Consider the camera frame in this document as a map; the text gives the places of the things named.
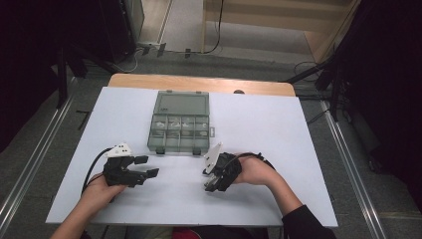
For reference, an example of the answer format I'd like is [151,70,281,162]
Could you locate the aluminium floor rail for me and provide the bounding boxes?
[319,101,389,239]
[0,96,75,227]

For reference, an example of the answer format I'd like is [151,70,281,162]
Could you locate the black hanging cable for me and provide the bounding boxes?
[200,0,225,55]

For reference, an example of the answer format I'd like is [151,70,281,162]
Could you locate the black metal stand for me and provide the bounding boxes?
[285,56,342,122]
[56,46,115,109]

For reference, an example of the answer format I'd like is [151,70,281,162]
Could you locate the black curtain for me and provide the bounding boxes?
[0,0,101,153]
[331,0,422,213]

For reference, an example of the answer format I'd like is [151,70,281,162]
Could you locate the grey translucent compartment box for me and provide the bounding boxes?
[146,89,217,156]

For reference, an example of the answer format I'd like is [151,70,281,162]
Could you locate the right hand-held gripper black cable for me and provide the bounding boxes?
[225,151,277,171]

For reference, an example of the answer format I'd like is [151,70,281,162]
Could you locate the person's left hand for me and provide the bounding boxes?
[81,172,127,213]

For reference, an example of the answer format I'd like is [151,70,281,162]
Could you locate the white power strip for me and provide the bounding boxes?
[136,41,161,51]

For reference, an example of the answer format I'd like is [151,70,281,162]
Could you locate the white table board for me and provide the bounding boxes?
[45,87,338,228]

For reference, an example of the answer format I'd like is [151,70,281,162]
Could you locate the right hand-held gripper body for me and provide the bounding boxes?
[202,141,243,193]

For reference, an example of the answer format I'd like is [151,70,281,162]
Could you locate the left hand-held gripper black cable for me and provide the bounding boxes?
[81,147,113,195]

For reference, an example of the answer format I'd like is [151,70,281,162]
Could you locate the hand-held gripper black cable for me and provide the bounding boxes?
[81,147,113,195]
[225,151,277,171]

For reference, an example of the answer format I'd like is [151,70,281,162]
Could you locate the light wooden cabinet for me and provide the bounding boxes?
[202,0,361,63]

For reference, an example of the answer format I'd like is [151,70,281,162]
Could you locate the dark cabinet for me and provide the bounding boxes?
[99,0,145,64]

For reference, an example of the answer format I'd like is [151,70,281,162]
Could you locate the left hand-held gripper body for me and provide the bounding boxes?
[103,142,147,188]

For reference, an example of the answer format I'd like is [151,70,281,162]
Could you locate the person's clothing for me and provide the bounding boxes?
[79,225,283,239]

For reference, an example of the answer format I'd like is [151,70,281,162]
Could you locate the assorted small white parts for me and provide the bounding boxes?
[154,120,209,137]

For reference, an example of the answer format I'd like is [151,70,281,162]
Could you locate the white floor cable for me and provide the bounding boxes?
[115,49,139,74]

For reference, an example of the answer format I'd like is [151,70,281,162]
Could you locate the black floor cable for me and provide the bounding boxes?
[307,109,332,125]

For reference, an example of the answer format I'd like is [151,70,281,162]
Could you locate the person's right hand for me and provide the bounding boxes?
[233,153,283,187]

